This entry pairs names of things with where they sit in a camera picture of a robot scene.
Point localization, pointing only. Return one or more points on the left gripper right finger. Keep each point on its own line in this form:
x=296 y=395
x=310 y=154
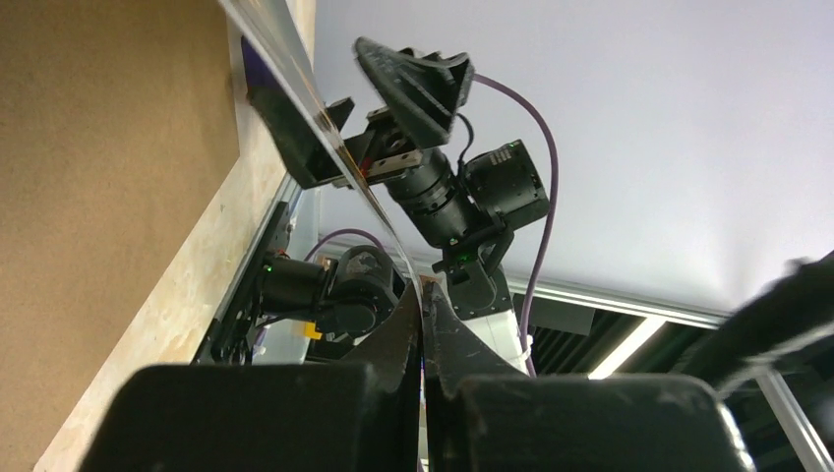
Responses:
x=485 y=415

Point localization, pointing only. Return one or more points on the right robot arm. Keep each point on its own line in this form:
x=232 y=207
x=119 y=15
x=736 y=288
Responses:
x=359 y=291

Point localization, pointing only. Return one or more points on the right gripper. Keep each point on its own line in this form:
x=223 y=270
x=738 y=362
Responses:
x=423 y=95

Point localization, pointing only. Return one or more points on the brown backing board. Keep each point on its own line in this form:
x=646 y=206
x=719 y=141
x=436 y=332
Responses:
x=117 y=129

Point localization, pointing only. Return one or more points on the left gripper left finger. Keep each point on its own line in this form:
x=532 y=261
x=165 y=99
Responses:
x=360 y=413

